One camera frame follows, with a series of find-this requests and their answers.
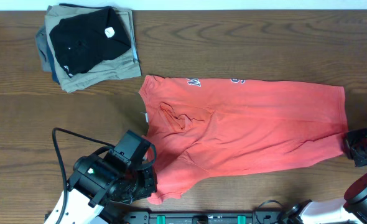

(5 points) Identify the red printed t-shirt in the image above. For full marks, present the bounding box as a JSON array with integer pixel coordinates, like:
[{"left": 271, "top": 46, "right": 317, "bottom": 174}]
[{"left": 139, "top": 75, "right": 348, "bottom": 205}]

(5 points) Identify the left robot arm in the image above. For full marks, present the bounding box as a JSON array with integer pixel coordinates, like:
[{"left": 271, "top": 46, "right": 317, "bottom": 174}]
[{"left": 45, "top": 128, "right": 157, "bottom": 223}]

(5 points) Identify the black folded shirt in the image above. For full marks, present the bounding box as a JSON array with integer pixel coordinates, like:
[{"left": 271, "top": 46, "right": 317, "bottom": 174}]
[{"left": 49, "top": 7, "right": 131, "bottom": 77}]

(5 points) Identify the grey folded garment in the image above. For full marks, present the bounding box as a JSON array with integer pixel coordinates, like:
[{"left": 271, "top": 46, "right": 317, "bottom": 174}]
[{"left": 35, "top": 25, "right": 52, "bottom": 72}]

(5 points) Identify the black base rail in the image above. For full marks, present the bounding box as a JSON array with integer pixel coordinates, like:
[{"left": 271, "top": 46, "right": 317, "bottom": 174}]
[{"left": 106, "top": 211, "right": 281, "bottom": 224}]

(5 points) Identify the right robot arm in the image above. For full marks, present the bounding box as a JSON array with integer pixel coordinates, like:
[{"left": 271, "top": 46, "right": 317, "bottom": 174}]
[{"left": 279, "top": 128, "right": 367, "bottom": 224}]

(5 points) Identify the khaki folded garment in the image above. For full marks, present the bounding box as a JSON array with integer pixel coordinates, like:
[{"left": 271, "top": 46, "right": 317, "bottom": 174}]
[{"left": 44, "top": 4, "right": 141, "bottom": 93}]

